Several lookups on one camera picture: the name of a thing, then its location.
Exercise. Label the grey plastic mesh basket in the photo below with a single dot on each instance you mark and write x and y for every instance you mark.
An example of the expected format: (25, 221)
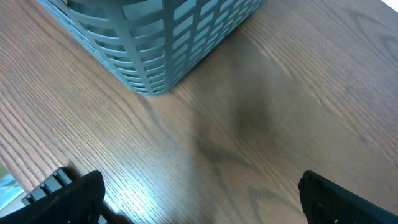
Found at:
(149, 45)

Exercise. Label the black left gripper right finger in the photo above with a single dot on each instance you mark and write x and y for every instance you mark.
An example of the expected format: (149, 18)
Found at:
(325, 202)

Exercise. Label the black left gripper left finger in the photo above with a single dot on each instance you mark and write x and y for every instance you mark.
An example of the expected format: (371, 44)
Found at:
(62, 202)

